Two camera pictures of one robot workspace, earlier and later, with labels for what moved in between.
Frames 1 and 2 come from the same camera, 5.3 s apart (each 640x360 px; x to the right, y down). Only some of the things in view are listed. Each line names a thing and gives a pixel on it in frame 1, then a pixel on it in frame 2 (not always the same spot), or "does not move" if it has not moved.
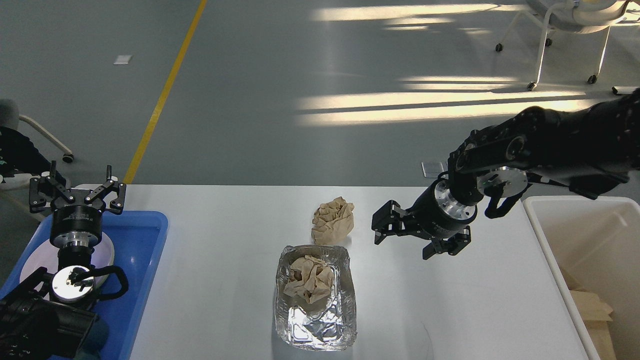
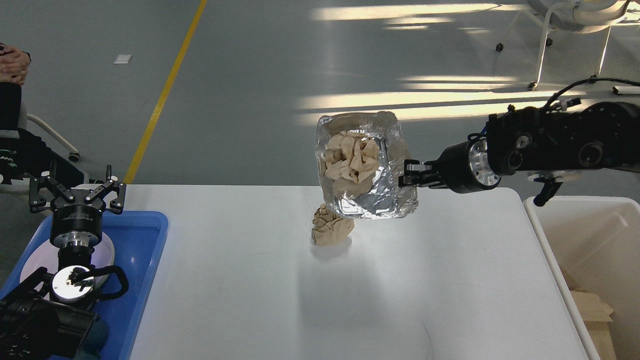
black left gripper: [77, 223] does not move
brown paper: [310, 277] → [350, 155]
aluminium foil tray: [315, 307] → [360, 156]
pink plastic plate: [45, 255] does not move
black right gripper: [436, 215] → [466, 167]
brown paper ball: [333, 222] does not move
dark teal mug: [95, 340] does not move
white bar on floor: [625, 89] does not move
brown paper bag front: [594, 314] does not move
